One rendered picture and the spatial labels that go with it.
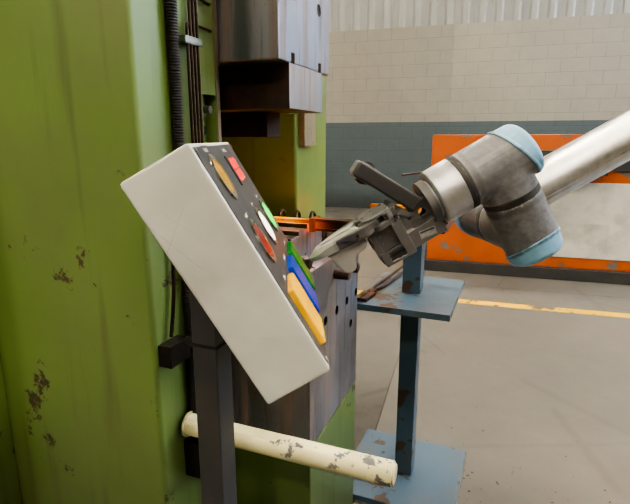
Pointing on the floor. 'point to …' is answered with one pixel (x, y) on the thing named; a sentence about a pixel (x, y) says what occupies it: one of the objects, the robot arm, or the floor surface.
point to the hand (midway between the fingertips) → (315, 252)
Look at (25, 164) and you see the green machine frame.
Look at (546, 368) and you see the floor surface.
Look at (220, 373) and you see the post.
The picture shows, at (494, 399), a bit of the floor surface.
